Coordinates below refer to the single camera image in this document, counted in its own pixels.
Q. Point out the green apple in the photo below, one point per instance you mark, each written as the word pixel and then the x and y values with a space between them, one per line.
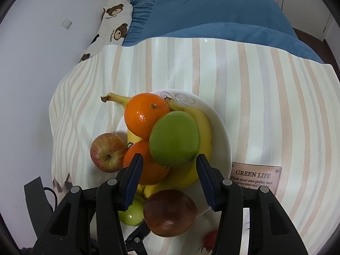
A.
pixel 131 215
pixel 174 138

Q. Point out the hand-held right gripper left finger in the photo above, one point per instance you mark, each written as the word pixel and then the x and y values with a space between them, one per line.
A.
pixel 132 180

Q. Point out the white cabinet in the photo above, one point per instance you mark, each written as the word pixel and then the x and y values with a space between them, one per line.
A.
pixel 305 2

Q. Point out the blue blanket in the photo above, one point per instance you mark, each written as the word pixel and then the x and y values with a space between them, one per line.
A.
pixel 212 13

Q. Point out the white plate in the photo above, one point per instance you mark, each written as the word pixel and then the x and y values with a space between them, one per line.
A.
pixel 220 148

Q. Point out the orange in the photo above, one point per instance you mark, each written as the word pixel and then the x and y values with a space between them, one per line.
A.
pixel 143 117
pixel 148 170

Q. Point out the clear adhesive wall hook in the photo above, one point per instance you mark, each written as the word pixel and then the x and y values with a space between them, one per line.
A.
pixel 66 24

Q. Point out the bear print pillow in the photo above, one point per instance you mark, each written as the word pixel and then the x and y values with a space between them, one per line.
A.
pixel 114 18

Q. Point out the plain yellow banana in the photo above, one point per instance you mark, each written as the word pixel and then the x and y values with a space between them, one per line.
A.
pixel 203 127

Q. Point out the dark red apple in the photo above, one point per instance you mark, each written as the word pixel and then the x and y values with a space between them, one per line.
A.
pixel 170 212

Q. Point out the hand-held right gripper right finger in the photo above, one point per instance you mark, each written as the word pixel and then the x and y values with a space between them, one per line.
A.
pixel 208 183

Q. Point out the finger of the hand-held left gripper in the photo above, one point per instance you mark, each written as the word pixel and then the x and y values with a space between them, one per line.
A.
pixel 136 240

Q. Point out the striped cat print cloth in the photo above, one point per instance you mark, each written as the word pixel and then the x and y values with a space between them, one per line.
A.
pixel 265 98

